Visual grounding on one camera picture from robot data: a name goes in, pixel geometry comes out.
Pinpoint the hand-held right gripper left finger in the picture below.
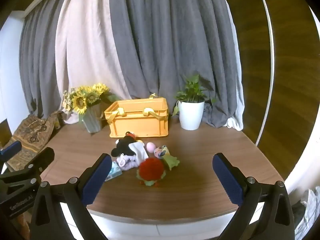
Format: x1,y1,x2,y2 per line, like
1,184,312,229
29,152,113,240

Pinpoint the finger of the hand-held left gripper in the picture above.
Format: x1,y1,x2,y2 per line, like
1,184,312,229
0,147,55,188
0,141,22,165

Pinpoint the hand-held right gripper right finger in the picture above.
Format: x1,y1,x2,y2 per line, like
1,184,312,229
212,152,295,240

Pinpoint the black mouse plush toy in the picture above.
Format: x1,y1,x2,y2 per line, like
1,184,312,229
111,131,144,158

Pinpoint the pastel printed cloth toy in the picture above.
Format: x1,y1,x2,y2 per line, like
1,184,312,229
154,144,180,171

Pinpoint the yellow plastic crate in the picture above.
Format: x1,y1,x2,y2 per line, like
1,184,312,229
104,93,170,138

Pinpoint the blue printed packet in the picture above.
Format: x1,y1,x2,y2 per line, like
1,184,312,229
105,161,123,182

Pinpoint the brown patterned cushion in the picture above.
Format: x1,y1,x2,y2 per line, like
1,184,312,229
4,111,63,173

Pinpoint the red pompom plush toy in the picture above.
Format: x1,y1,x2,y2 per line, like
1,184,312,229
136,158,167,188

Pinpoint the grey ribbed vase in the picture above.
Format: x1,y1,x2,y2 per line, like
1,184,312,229
82,102,103,133

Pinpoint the sunflower bouquet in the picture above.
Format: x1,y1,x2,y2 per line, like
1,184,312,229
62,82,120,123

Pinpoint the white plant pot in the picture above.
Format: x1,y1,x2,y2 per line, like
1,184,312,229
178,100,205,131

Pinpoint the white sheer curtain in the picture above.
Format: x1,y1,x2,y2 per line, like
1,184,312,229
225,0,245,131

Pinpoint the crumpled newspaper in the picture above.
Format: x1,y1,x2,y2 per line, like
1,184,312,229
291,186,320,240

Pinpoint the green leafy plant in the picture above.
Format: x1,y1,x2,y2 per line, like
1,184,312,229
172,74,217,117

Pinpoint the grey curtain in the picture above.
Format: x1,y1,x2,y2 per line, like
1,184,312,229
109,0,242,128
19,0,75,118

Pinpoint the pale pink curtain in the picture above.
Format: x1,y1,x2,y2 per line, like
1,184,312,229
55,0,135,125

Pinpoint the white hoop tube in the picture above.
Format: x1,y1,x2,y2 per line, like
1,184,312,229
254,0,276,147

